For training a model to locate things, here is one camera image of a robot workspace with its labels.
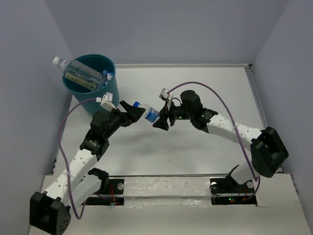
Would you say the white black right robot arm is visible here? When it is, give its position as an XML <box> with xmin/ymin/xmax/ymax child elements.
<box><xmin>153</xmin><ymin>89</ymin><xmax>289</xmax><ymax>192</ymax></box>

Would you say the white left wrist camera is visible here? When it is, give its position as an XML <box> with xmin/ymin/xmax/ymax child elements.
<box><xmin>96</xmin><ymin>92</ymin><xmax>117</xmax><ymax>112</ymax></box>

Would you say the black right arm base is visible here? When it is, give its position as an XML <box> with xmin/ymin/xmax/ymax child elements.
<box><xmin>209</xmin><ymin>168</ymin><xmax>257</xmax><ymax>206</ymax></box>

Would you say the white front platform board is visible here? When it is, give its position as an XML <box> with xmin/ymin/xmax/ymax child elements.
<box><xmin>30</xmin><ymin>173</ymin><xmax>310</xmax><ymax>235</ymax></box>

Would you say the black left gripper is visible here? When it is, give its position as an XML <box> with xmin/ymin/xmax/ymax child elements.
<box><xmin>103</xmin><ymin>101</ymin><xmax>145</xmax><ymax>140</ymax></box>

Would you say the teal plastic bin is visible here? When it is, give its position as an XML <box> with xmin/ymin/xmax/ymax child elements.
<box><xmin>62</xmin><ymin>54</ymin><xmax>120</xmax><ymax>106</ymax></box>

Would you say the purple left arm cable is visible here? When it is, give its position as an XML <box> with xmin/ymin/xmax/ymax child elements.
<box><xmin>59</xmin><ymin>97</ymin><xmax>103</xmax><ymax>220</ymax></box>

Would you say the large clear square bottle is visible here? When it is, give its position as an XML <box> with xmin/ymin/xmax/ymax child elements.
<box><xmin>52</xmin><ymin>57</ymin><xmax>107</xmax><ymax>92</ymax></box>

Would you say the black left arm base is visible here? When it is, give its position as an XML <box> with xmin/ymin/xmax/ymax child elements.
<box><xmin>73</xmin><ymin>168</ymin><xmax>124</xmax><ymax>206</ymax></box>

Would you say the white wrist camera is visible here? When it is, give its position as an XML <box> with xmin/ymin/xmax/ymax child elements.
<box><xmin>159</xmin><ymin>88</ymin><xmax>173</xmax><ymax>111</ymax></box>
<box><xmin>96</xmin><ymin>92</ymin><xmax>117</xmax><ymax>112</ymax></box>

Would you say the blue cap Pepsi bottle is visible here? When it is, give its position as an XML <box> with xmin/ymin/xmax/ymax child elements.
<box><xmin>133</xmin><ymin>101</ymin><xmax>159</xmax><ymax>123</ymax></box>

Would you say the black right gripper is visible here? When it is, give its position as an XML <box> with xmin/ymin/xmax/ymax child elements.
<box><xmin>152</xmin><ymin>100</ymin><xmax>193</xmax><ymax>131</ymax></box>

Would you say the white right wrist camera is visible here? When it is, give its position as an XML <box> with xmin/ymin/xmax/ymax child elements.
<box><xmin>159</xmin><ymin>88</ymin><xmax>173</xmax><ymax>111</ymax></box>

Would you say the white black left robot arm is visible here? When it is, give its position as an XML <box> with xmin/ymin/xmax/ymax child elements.
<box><xmin>29</xmin><ymin>98</ymin><xmax>145</xmax><ymax>235</ymax></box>

